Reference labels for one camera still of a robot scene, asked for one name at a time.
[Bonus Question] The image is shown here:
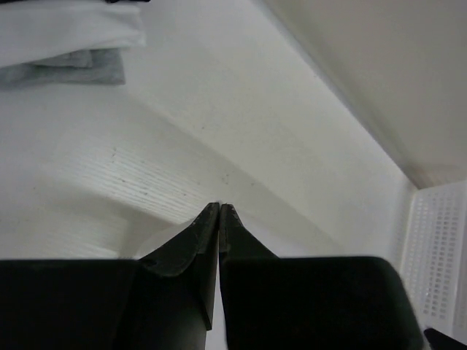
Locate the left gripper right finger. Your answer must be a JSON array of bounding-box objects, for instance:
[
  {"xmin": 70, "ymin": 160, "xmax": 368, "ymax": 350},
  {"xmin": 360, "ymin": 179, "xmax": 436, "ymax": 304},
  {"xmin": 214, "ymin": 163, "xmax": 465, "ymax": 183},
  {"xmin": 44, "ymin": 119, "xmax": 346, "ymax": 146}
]
[{"xmin": 219, "ymin": 204, "xmax": 424, "ymax": 349}]

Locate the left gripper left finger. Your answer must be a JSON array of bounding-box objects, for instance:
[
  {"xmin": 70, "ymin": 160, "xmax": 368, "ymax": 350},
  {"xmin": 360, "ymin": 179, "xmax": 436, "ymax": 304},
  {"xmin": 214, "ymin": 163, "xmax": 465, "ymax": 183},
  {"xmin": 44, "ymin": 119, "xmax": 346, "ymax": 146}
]
[{"xmin": 1, "ymin": 203, "xmax": 220, "ymax": 349}]

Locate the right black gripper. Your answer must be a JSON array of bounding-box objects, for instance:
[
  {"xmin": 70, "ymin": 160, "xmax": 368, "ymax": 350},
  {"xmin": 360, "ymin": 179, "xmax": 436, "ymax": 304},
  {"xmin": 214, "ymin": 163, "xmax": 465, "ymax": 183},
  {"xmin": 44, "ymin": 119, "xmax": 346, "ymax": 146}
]
[{"xmin": 423, "ymin": 328, "xmax": 467, "ymax": 350}]

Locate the grey folded tank top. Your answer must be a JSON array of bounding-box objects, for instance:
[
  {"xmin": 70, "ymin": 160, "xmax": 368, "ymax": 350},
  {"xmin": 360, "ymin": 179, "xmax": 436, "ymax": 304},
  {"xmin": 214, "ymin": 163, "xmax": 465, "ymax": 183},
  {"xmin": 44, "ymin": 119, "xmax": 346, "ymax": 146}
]
[{"xmin": 1, "ymin": 49, "xmax": 126, "ymax": 90}]

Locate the white plastic basket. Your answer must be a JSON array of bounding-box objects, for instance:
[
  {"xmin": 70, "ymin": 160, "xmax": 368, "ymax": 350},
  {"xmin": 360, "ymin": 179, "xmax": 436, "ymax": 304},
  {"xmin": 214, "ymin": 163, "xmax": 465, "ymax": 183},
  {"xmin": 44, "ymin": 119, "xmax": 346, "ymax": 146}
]
[{"xmin": 401, "ymin": 182, "xmax": 466, "ymax": 343}]

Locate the white folded tank top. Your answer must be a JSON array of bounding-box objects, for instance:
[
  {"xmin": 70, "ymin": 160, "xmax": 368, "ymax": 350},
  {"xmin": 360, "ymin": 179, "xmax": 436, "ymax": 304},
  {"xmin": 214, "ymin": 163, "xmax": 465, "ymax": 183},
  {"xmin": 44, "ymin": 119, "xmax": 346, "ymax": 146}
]
[{"xmin": 1, "ymin": 1, "xmax": 146, "ymax": 67}]

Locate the white tank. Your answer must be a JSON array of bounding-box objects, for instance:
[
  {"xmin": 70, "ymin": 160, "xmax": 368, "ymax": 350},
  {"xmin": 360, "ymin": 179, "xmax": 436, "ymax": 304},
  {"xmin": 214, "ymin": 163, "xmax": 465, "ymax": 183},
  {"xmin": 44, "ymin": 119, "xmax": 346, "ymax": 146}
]
[
  {"xmin": 1, "ymin": 1, "xmax": 146, "ymax": 67},
  {"xmin": 1, "ymin": 91, "xmax": 346, "ymax": 259}
]

